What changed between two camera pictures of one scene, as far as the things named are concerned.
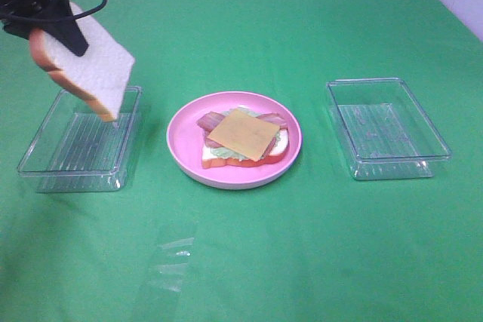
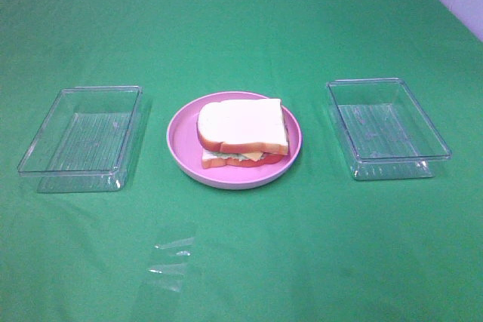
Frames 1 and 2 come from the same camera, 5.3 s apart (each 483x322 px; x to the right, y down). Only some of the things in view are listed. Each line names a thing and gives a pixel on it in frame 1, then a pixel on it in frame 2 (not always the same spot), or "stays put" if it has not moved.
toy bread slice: [210, 161] stays put
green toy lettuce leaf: [221, 152] stays put
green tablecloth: [315, 245] stays put
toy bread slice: [100, 78] → [244, 126]
